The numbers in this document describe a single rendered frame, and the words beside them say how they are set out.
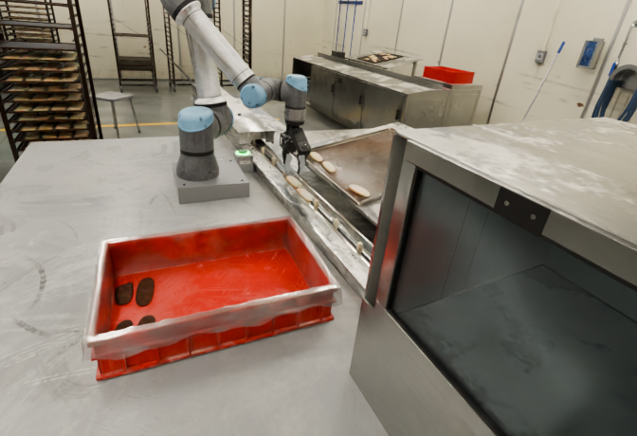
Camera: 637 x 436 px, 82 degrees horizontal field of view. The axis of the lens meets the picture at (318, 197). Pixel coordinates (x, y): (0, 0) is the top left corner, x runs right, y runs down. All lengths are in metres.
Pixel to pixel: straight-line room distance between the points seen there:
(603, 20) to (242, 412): 4.62
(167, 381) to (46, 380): 0.20
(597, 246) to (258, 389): 0.59
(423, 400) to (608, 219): 0.35
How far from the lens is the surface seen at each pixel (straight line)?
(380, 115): 4.35
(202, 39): 1.26
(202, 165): 1.34
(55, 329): 0.95
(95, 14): 8.19
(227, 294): 0.92
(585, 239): 0.36
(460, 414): 0.55
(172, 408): 0.75
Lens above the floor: 1.43
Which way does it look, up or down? 26 degrees down
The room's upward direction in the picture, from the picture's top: 5 degrees clockwise
